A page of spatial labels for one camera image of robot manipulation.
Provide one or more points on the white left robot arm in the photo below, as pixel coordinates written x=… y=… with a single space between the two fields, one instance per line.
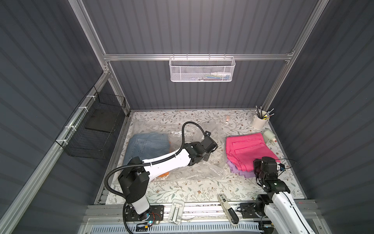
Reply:
x=135 y=178

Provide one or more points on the white wire wall basket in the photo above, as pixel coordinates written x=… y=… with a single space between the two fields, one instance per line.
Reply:
x=204 y=69

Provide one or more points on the purple trousers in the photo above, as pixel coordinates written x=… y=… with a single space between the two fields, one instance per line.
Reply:
x=235 y=170

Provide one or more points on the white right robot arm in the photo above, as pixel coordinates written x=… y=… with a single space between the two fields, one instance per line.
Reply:
x=277 y=203

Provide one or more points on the orange folded garment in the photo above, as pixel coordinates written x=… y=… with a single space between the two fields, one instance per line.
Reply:
x=165 y=175

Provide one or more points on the blue folded jeans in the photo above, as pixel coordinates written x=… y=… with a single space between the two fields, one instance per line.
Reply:
x=147 y=146

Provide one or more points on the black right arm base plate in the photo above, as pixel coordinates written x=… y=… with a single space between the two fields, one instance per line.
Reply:
x=248 y=210

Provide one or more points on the black wire side basket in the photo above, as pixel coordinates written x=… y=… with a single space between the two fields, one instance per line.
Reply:
x=94 y=133

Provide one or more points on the clear plastic vacuum bag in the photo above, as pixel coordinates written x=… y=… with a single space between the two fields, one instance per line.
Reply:
x=216 y=166

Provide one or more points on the white plastic bracket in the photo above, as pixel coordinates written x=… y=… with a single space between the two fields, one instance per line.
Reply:
x=176 y=212

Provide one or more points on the mint green pencil sharpener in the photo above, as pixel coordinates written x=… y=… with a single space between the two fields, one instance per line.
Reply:
x=269 y=137

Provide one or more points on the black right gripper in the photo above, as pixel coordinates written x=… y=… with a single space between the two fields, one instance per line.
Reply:
x=261 y=176

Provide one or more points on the white handheld scanner tool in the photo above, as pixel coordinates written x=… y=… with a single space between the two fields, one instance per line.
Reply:
x=228 y=210

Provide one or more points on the cream metal pencil bucket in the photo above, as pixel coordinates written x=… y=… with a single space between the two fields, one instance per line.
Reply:
x=260 y=119

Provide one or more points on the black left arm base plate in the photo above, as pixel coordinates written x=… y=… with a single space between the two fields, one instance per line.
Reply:
x=155 y=213

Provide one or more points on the pink trousers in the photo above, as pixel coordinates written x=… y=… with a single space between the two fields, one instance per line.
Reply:
x=243 y=150

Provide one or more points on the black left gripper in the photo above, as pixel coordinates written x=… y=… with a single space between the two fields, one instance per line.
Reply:
x=211 y=144

